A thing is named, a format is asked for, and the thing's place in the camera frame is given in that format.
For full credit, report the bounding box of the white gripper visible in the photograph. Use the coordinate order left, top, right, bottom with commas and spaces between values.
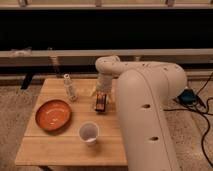
90, 75, 115, 103

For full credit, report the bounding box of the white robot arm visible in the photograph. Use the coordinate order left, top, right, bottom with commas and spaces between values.
95, 55, 187, 171

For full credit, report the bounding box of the white sponge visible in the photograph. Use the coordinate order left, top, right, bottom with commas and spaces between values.
93, 99, 96, 110

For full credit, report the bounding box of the white paper cup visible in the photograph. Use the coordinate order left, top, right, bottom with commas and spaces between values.
78, 122, 99, 145

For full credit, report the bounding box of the orange plate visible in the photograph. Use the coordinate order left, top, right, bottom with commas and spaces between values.
35, 99, 72, 131

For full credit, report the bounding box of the wooden table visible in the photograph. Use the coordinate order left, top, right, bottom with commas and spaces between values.
15, 79, 127, 166

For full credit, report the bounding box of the blue black power box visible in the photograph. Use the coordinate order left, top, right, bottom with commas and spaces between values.
178, 89, 198, 106

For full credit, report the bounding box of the black cable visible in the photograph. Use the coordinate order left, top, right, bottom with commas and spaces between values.
163, 71, 213, 168

